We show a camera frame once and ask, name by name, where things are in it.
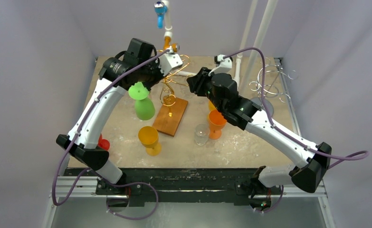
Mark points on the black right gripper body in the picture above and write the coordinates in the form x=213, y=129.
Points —
x=197, y=83

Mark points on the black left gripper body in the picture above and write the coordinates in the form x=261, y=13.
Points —
x=150, y=74

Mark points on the green plastic goblet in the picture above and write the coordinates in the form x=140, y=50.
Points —
x=143, y=105

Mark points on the small clear glass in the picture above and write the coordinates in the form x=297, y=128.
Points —
x=201, y=134

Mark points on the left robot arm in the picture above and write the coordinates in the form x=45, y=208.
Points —
x=138, y=64

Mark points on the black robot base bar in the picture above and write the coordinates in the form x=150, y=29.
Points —
x=238, y=186

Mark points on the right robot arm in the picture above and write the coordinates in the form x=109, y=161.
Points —
x=310, y=160

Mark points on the chrome spiral glass rack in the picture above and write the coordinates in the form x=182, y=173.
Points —
x=273, y=83

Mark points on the yellow plastic goblet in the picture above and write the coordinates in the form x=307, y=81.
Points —
x=211, y=106

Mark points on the orange plastic goblet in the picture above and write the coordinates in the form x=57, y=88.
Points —
x=216, y=123

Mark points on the yellow faucet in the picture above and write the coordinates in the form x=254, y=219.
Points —
x=168, y=44

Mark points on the yellow-orange plastic goblet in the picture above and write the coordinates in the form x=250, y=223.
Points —
x=149, y=138

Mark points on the blue faucet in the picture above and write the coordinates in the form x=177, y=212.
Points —
x=160, y=9

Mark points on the red plastic goblet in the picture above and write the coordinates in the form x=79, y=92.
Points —
x=103, y=143

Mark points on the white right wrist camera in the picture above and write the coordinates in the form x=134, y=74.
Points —
x=223, y=64

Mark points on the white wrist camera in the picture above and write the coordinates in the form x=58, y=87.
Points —
x=223, y=64
x=169, y=62

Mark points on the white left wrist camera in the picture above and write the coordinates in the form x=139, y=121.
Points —
x=169, y=62

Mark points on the white PVC pipe frame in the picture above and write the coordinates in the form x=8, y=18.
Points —
x=168, y=32

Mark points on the gold wire wine glass rack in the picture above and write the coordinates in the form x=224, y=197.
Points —
x=173, y=108

